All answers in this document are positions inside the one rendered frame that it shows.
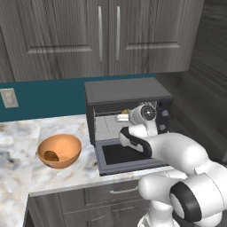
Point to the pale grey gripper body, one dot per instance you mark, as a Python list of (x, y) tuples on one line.
[(121, 118)]

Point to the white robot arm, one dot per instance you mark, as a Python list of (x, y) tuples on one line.
[(183, 153)]

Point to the yellow bread piece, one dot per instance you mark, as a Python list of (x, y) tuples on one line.
[(125, 112)]

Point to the dark grey toaster oven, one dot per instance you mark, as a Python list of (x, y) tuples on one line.
[(127, 90)]

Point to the grey toaster oven door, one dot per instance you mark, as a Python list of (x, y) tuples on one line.
[(118, 153)]

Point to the round toaster oven knob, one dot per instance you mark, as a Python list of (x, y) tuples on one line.
[(165, 113), (162, 127)]

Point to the orange bowl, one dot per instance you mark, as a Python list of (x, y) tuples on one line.
[(63, 147)]

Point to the brown bread piece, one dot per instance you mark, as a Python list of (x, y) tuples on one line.
[(51, 155)]

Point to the grey drawer front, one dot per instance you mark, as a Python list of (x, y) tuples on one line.
[(100, 193)]

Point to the tall dark grey cupboard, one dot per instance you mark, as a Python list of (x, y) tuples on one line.
[(204, 88)]

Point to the grey wood cupboard door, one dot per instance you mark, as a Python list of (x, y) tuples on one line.
[(59, 35), (153, 32)]

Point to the grey lower cupboard door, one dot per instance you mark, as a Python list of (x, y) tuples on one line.
[(44, 211)]

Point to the narrow grey cupboard door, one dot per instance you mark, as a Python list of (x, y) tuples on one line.
[(5, 44)]

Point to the white wall outlet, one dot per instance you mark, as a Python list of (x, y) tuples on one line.
[(9, 98)]

